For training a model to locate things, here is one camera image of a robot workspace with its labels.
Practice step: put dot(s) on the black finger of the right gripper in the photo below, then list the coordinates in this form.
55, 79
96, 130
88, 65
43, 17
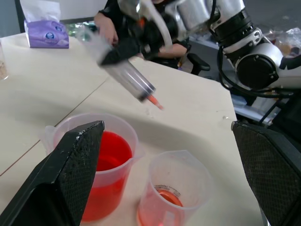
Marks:
120, 55
151, 53

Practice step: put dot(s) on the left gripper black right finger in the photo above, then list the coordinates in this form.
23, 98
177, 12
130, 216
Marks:
270, 164

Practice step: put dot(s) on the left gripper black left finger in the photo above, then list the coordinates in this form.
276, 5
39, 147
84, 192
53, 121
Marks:
70, 160

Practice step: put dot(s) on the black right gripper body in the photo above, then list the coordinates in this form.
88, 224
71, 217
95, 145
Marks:
152, 30

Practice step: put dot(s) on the large clear plastic syringe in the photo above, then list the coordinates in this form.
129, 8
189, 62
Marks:
131, 77

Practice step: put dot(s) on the large cup with red liquid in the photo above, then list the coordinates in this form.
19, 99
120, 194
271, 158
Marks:
113, 150

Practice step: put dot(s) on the small clear plastic measuring cup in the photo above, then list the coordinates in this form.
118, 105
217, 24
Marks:
178, 169

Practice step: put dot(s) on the bystander's bare hand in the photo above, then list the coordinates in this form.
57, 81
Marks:
105, 26

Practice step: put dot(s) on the bystander in dark clothes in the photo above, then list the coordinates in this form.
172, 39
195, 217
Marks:
174, 50

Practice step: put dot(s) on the black office chair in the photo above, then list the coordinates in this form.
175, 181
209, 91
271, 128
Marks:
197, 63

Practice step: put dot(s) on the purple tissue pack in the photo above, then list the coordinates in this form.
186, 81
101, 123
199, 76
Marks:
47, 35

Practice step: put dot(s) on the clear plastic bag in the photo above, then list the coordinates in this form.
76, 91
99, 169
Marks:
285, 42

